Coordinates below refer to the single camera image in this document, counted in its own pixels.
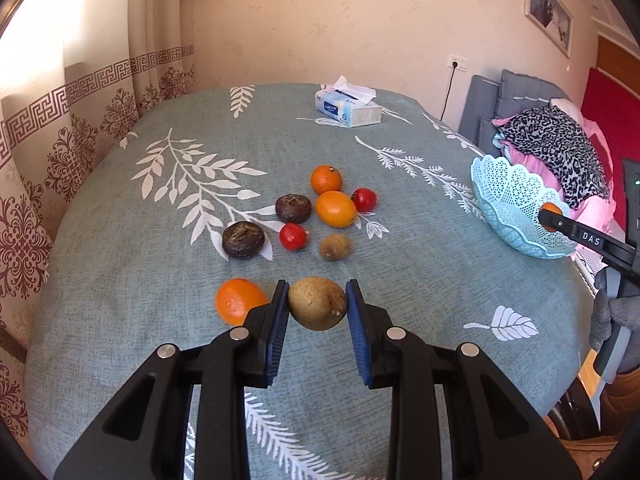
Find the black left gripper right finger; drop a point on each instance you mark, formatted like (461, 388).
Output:
(494, 433)

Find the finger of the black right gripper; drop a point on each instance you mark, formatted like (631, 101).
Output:
(570, 230)

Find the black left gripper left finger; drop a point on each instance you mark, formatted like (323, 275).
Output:
(141, 432)

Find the orange tangerine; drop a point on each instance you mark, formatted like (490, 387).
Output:
(550, 217)

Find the large orange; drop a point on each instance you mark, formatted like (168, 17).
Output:
(235, 298)

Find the brown kiwi fruit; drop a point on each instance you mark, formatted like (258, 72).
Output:
(317, 303)

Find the large dark water chestnut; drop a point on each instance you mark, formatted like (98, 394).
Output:
(243, 240)

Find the red cherry tomato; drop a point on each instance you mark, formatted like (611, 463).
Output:
(293, 237)
(364, 199)

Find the small brown kiwi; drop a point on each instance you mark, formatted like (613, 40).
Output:
(335, 247)

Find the small dark water chestnut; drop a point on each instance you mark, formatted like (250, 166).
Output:
(293, 208)

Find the oval orange fruit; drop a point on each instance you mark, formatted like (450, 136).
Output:
(336, 209)

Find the small round orange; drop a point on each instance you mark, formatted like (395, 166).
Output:
(326, 178)

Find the grey gloved right hand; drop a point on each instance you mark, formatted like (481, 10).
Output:
(606, 311)

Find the pink bedding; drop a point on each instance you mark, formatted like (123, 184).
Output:
(595, 211)

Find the light blue lattice basket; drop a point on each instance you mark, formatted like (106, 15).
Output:
(510, 198)

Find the leopard print cloth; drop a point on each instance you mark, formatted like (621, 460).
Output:
(552, 136)

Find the red headboard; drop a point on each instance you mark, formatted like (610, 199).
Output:
(616, 111)

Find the blue white tissue box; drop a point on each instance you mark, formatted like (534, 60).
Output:
(348, 104)

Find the beige patterned curtain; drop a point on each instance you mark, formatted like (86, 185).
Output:
(76, 76)

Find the grey padded bed frame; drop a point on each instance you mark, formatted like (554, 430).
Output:
(488, 100)

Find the white wall socket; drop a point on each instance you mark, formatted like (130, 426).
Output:
(456, 62)

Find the framed wall picture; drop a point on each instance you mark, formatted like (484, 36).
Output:
(555, 20)

